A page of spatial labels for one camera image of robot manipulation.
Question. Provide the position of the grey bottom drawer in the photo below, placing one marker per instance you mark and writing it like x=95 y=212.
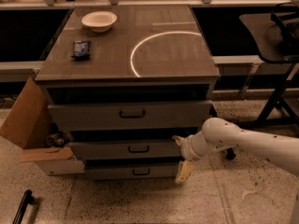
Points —
x=155 y=170

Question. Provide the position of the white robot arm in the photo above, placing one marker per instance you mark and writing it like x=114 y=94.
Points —
x=219 y=134

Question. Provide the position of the black chair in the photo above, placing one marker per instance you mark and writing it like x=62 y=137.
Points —
x=277 y=40

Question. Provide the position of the dark snack packet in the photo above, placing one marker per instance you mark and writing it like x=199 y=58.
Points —
x=81 y=50

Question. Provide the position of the black bar on floor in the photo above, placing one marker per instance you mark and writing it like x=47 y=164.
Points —
x=27 y=199

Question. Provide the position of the grey drawer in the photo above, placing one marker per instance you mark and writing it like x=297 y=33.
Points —
x=128 y=149
x=155 y=170
x=128 y=116

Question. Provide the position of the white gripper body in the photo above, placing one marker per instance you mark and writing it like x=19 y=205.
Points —
x=187 y=148

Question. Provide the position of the grey top drawer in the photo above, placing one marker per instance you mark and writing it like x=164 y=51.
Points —
x=128 y=116

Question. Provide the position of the cans in box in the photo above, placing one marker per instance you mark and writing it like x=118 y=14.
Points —
x=55 y=140

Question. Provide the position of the brown cardboard box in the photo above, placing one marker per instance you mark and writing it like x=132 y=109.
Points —
x=28 y=124

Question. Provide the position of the grey drawer cabinet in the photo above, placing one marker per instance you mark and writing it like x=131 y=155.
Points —
x=150 y=54

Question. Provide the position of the white bowl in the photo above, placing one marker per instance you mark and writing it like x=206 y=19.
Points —
x=99 y=21

